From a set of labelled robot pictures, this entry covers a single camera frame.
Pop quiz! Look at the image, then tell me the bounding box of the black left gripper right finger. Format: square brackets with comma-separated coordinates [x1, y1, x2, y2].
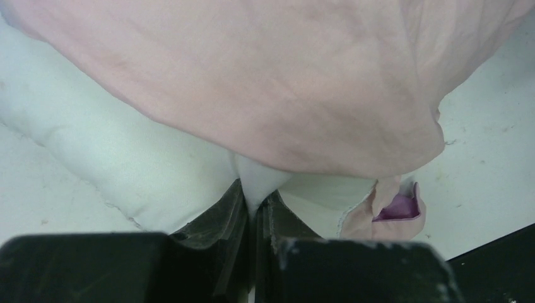
[255, 192, 464, 302]

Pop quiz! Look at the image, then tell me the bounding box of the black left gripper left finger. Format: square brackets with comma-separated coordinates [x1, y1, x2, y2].
[1, 181, 249, 302]

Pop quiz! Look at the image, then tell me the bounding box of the white pillow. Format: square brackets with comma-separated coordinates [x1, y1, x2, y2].
[1, 21, 374, 237]

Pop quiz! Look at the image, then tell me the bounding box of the purple Elsa print pillowcase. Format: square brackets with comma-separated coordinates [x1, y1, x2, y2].
[1, 1, 534, 240]

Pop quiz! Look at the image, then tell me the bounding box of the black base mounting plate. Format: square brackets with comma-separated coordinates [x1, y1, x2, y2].
[448, 224, 534, 303]

